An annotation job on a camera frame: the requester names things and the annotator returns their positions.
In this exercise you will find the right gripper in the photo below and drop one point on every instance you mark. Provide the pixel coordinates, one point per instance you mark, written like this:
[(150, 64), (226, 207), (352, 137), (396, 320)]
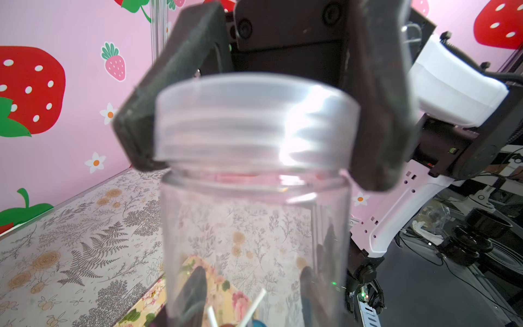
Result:
[(367, 46)]

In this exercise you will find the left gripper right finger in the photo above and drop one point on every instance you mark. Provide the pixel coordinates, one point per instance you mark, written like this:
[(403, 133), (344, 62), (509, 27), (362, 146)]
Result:
[(313, 309)]

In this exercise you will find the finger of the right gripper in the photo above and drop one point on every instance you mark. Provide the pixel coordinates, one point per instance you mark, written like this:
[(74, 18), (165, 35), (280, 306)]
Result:
[(200, 29)]

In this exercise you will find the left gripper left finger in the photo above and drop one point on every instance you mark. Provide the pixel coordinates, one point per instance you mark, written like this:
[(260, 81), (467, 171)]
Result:
[(189, 306)]

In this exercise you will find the clear candy jar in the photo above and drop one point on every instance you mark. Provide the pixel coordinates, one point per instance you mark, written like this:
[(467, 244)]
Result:
[(259, 231)]

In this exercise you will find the translucent jar lid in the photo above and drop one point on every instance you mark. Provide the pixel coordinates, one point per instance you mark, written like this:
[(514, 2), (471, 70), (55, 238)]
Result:
[(255, 121)]

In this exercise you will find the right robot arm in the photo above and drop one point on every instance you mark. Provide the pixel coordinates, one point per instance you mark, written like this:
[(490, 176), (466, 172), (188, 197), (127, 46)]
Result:
[(442, 153)]

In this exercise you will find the floral yellow tray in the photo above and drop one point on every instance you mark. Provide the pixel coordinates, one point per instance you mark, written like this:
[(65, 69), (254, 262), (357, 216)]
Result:
[(229, 304)]

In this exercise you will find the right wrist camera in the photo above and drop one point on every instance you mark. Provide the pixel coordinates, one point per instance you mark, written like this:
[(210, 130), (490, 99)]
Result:
[(450, 90)]

